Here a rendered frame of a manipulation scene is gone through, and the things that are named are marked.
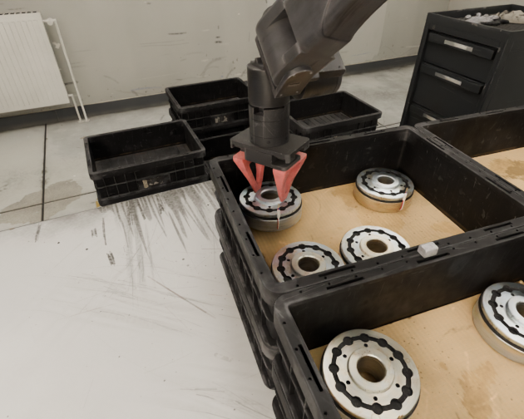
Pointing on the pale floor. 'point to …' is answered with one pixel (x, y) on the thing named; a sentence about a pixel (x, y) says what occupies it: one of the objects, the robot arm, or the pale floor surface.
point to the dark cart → (474, 66)
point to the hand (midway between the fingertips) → (269, 191)
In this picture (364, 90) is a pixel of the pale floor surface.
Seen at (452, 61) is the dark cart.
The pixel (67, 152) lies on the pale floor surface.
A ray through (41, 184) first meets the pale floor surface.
